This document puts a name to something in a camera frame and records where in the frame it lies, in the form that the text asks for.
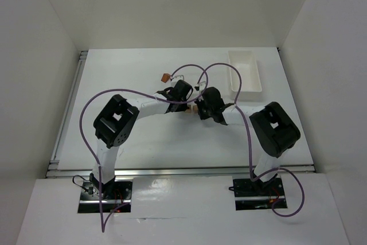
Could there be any brown triangular wood block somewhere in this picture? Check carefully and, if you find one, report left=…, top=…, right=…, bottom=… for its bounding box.
left=161, top=73, right=171, bottom=83

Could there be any white plastic bin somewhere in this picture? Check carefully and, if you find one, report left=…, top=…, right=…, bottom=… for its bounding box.
left=228, top=50, right=263, bottom=101

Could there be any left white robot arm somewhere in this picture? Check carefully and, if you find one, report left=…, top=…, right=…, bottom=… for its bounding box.
left=89, top=80, right=193, bottom=198

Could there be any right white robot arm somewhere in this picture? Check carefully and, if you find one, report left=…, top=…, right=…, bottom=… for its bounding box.
left=195, top=87, right=300, bottom=192

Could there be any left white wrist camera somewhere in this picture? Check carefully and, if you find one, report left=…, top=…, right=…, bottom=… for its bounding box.
left=170, top=75, right=185, bottom=87

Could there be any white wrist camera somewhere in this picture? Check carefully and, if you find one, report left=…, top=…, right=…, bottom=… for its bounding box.
left=194, top=81, right=207, bottom=92
left=170, top=75, right=185, bottom=87

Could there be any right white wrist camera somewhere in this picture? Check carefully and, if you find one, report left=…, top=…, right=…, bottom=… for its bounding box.
left=194, top=81, right=207, bottom=92

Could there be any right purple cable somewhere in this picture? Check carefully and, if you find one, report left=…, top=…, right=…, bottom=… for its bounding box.
left=196, top=63, right=304, bottom=217

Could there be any aluminium front rail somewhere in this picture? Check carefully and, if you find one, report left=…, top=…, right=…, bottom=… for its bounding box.
left=45, top=164, right=315, bottom=178

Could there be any aluminium rail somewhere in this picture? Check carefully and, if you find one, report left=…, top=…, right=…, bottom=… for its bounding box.
left=47, top=50, right=89, bottom=171
left=45, top=164, right=315, bottom=178

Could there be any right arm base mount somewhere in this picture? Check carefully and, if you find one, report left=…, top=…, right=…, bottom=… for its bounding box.
left=228, top=177, right=287, bottom=211

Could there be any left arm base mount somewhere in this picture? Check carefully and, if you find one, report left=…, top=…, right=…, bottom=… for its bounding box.
left=72, top=175, right=133, bottom=213

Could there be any aluminium left rail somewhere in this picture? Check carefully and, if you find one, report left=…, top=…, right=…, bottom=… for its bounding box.
left=47, top=50, right=89, bottom=171

